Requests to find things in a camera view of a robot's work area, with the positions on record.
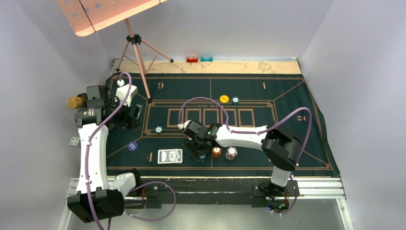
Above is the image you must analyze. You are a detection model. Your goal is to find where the purple small blind button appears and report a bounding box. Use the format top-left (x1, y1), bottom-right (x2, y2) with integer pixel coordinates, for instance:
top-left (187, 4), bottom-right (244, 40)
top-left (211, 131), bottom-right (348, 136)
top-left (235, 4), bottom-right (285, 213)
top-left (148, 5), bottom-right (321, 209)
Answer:
top-left (127, 141), bottom-right (138, 151)

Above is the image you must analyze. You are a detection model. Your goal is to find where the green blue poker chip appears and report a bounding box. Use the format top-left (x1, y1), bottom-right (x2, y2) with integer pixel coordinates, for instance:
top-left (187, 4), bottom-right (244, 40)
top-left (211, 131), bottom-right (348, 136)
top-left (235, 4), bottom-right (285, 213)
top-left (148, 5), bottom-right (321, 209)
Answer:
top-left (154, 126), bottom-right (163, 134)

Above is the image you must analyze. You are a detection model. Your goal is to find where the yellow big blind button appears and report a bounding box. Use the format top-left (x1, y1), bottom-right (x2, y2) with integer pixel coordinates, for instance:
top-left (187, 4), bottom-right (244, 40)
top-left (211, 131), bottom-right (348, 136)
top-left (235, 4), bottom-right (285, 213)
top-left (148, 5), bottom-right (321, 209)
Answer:
top-left (219, 95), bottom-right (230, 103)

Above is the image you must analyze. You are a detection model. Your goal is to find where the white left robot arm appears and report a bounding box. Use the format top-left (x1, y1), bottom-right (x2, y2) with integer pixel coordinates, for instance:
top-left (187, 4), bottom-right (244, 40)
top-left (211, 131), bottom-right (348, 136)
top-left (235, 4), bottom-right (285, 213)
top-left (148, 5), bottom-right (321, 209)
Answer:
top-left (67, 84), bottom-right (143, 223)

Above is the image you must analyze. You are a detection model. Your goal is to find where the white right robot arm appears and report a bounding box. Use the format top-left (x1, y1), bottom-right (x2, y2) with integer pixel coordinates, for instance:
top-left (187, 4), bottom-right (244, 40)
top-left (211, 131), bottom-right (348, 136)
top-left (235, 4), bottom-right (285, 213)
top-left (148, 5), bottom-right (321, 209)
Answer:
top-left (178, 120), bottom-right (303, 195)

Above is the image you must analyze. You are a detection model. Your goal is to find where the orange yellow chip stack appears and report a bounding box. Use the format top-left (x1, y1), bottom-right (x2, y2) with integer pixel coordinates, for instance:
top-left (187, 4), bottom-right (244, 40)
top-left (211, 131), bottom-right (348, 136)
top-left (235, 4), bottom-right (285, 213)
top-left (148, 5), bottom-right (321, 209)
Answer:
top-left (211, 147), bottom-right (222, 158)

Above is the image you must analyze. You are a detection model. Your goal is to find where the blue white card deck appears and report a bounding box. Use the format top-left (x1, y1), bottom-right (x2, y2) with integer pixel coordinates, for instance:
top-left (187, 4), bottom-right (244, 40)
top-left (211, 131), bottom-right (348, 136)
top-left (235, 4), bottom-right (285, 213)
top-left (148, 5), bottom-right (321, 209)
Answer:
top-left (158, 149), bottom-right (183, 164)

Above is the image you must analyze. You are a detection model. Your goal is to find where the white pink chip stack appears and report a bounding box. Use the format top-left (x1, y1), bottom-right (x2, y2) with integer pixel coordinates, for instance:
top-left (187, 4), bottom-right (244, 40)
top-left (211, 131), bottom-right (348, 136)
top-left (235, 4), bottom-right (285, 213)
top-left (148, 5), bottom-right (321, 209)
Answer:
top-left (226, 147), bottom-right (238, 161)

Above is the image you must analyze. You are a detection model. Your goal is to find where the gold microphone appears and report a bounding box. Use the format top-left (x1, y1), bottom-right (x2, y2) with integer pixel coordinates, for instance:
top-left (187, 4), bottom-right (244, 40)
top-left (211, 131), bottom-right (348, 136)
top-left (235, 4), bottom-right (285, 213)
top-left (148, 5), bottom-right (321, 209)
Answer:
top-left (66, 93), bottom-right (88, 109)

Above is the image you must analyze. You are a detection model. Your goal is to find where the grey lego brick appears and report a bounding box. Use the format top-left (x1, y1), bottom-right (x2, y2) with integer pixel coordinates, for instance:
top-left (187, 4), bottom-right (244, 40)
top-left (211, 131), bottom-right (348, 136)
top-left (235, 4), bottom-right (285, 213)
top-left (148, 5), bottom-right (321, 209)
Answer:
top-left (69, 137), bottom-right (80, 146)

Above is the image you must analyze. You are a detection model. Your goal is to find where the green poker mat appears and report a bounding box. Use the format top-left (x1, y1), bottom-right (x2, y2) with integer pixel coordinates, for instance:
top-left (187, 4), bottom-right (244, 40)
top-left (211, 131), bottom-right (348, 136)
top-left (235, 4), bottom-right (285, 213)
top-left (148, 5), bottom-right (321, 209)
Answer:
top-left (106, 73), bottom-right (340, 177)

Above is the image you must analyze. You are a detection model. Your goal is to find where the red block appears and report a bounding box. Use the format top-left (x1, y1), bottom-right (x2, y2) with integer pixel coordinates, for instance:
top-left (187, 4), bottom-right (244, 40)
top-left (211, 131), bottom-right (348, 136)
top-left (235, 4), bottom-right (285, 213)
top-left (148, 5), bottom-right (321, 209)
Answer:
top-left (186, 56), bottom-right (199, 63)

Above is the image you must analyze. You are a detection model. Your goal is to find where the teal block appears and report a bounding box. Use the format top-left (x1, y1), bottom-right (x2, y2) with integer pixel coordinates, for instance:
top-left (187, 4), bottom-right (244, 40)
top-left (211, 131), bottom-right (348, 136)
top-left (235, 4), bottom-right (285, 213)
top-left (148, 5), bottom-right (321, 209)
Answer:
top-left (200, 56), bottom-right (213, 62)

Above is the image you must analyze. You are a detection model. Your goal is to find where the pink music stand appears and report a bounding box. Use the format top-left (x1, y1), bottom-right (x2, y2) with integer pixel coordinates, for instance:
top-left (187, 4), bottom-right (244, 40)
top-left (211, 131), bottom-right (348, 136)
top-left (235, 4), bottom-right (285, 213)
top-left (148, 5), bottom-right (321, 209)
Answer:
top-left (57, 0), bottom-right (173, 102)

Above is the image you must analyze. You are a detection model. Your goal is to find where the white left camera box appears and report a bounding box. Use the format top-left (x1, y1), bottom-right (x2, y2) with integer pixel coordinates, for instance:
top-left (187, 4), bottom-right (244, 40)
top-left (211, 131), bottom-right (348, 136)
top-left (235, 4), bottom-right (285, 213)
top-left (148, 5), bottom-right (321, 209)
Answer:
top-left (115, 80), bottom-right (138, 107)

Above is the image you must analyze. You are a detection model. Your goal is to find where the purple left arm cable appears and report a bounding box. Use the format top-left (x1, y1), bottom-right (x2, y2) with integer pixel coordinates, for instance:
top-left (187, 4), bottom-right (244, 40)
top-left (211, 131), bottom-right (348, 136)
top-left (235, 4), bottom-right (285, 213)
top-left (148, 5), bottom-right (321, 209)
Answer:
top-left (85, 71), bottom-right (177, 230)

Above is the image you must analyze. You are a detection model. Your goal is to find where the aluminium rail frame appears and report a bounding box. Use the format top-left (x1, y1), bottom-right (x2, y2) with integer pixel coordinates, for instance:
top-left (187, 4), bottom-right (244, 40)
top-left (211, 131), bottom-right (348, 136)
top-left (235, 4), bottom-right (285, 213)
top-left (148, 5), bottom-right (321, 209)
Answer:
top-left (57, 176), bottom-right (355, 230)

